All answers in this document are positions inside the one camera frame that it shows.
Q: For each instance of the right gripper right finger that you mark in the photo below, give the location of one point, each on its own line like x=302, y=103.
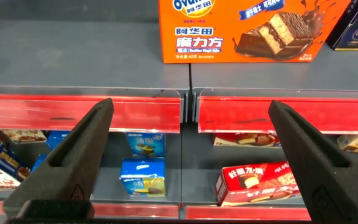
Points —
x=319, y=168

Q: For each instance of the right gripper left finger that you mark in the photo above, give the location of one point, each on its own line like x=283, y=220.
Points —
x=70, y=174

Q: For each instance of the blue cookie box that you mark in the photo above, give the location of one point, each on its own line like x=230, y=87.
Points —
x=37, y=161
x=143, y=177
x=146, y=144
x=56, y=138

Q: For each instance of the yellow snack box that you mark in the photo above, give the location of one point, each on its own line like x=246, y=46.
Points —
x=357, y=143

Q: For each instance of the cream snack box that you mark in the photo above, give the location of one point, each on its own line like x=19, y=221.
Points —
x=23, y=136

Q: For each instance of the red chocolate pie box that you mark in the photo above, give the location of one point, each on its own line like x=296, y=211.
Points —
x=247, y=140
x=253, y=183

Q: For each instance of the dark blue snack box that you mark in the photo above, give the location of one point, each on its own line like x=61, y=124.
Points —
x=357, y=29

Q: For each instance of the orange chocolate cake box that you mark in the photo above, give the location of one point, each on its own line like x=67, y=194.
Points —
x=216, y=34

